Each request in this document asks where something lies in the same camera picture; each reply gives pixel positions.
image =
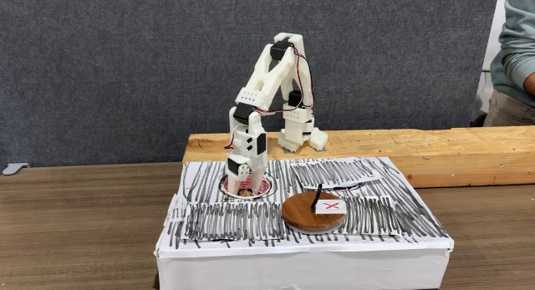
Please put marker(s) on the white card red cross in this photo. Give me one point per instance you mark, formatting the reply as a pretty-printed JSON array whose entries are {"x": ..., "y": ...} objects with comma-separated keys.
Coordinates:
[{"x": 331, "y": 206}]

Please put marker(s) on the round wooden disc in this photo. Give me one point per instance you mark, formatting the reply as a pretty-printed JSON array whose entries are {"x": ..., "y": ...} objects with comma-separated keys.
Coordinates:
[{"x": 299, "y": 215}]

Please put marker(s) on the person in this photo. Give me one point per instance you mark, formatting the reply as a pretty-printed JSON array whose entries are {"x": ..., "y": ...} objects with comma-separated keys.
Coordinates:
[{"x": 514, "y": 52}]

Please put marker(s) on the white paper-wrapped box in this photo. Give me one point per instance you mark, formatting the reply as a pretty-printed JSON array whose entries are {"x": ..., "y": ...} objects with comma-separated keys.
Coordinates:
[{"x": 292, "y": 265}]

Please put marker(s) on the grey plastic clip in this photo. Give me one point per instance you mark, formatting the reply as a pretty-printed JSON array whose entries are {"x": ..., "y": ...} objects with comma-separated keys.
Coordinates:
[{"x": 14, "y": 168}]

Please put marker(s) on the light wooden beam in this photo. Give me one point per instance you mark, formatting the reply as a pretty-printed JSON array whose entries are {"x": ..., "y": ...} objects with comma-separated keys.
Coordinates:
[{"x": 439, "y": 154}]

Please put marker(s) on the scribbled paper sheet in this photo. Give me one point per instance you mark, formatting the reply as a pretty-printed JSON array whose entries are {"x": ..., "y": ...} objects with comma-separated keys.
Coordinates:
[
  {"x": 370, "y": 215},
  {"x": 334, "y": 171},
  {"x": 234, "y": 221}
]

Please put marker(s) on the brown debris lump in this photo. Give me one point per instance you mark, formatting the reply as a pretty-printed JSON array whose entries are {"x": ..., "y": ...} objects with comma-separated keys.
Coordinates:
[{"x": 246, "y": 193}]

